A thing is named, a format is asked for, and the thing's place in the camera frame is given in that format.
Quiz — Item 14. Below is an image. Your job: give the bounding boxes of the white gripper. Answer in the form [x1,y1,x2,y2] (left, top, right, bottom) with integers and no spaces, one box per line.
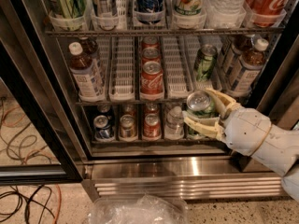
[184,88,272,156]

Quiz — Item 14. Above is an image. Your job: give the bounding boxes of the green can shelf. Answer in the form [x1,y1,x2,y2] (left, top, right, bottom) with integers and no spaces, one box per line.
[186,91,217,118]
[194,44,218,81]
[187,127,205,140]

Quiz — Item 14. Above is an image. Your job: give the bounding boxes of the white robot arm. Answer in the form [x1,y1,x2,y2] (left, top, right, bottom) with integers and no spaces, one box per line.
[183,88,299,201]

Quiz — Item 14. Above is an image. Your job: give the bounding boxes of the green can bottom shelf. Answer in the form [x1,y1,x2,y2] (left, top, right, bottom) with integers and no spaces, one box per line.
[187,127,205,140]

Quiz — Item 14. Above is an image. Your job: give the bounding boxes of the water bottle bottom shelf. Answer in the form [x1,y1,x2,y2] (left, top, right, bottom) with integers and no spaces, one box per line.
[164,106,184,140]

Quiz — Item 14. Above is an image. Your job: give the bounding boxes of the steel fridge base grille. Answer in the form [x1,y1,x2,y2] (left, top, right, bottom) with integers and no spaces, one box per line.
[82,156,286,201]

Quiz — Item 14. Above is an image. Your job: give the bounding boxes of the red can bottom shelf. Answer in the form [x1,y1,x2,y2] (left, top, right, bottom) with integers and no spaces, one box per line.
[143,114,161,138]

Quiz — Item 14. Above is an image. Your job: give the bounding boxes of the front red cola can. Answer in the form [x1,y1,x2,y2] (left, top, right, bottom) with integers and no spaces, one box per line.
[141,62,164,94]

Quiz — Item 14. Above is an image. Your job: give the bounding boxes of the red cola can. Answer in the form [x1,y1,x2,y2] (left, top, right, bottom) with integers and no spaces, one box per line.
[141,48,161,63]
[141,62,164,94]
[141,36,160,49]

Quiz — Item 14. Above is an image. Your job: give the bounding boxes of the right glass fridge door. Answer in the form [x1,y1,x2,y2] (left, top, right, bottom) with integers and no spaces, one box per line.
[228,16,299,173]

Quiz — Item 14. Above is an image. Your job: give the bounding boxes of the glass fridge door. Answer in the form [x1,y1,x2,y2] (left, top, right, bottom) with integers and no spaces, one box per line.
[228,16,299,173]
[0,0,85,185]

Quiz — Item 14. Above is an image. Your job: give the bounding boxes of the gold can bottom shelf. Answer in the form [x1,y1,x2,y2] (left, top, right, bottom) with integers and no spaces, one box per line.
[120,115,136,139]

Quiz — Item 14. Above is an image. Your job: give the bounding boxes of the blue can bottom shelf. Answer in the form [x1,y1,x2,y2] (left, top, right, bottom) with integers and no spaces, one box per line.
[93,115,114,139]

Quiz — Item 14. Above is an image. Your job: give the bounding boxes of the red cola bottle top shelf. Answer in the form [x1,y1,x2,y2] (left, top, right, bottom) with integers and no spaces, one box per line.
[246,0,288,28]

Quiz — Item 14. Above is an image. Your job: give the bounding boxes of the silver can top shelf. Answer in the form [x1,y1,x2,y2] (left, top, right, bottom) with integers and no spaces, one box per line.
[93,0,118,18]

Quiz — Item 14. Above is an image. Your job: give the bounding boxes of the left glass fridge door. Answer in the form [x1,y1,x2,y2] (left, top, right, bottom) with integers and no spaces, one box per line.
[0,0,85,185]

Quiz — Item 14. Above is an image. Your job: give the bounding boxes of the right rear tea bottle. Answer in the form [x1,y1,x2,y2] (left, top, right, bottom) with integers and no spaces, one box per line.
[222,34,254,74]

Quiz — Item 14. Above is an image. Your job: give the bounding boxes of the tea bottle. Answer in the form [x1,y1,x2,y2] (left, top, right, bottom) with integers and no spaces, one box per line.
[222,34,254,74]
[79,37,105,77]
[228,38,269,92]
[69,42,103,102]

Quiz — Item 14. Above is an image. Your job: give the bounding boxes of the right front tea bottle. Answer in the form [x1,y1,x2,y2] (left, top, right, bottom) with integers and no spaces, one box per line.
[228,38,269,92]

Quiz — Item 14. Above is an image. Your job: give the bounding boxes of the empty white glide tray right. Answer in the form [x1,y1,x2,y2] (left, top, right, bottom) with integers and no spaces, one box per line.
[162,36,193,99]

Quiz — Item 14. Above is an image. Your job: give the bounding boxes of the clear plastic bin with bag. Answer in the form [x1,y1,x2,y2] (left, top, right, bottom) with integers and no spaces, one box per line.
[88,194,189,224]

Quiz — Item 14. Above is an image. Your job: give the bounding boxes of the left front tea bottle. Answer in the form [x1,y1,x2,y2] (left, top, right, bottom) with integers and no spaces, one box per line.
[69,42,103,102]

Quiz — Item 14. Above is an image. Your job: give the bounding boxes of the left rear tea bottle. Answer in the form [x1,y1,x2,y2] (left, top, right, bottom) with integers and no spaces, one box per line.
[79,37,105,77]

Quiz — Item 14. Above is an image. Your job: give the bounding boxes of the black floor cables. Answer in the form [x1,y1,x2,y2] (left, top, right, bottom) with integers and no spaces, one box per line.
[0,184,62,224]

